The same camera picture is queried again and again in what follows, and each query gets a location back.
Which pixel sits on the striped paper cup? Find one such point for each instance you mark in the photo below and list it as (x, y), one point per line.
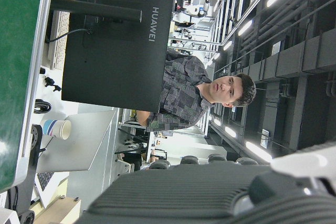
(56, 129)

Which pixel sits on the gray ventilation duct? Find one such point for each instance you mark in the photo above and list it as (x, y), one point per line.
(288, 61)

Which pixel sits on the green conveyor belt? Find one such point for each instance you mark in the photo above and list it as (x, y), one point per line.
(15, 51)

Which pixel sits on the beige wooden table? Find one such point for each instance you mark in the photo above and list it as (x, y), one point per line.
(60, 212)

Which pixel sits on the black connector plugs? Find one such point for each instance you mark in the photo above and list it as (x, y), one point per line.
(49, 81)

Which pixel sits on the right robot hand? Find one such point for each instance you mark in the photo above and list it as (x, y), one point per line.
(183, 197)

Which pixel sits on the black Huawei monitor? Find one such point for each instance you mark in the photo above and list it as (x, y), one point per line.
(118, 72)

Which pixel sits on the white keyboard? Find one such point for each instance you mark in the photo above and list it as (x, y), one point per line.
(60, 37)

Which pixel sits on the silver laptop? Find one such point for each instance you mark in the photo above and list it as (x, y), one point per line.
(84, 140)

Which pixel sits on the person in patterned gray shirt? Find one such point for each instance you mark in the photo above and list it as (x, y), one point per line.
(181, 95)

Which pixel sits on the black conveyor roller bracket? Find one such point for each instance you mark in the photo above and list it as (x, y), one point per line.
(34, 150)

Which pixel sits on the black monitor stand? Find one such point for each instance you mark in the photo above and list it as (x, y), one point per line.
(92, 7)

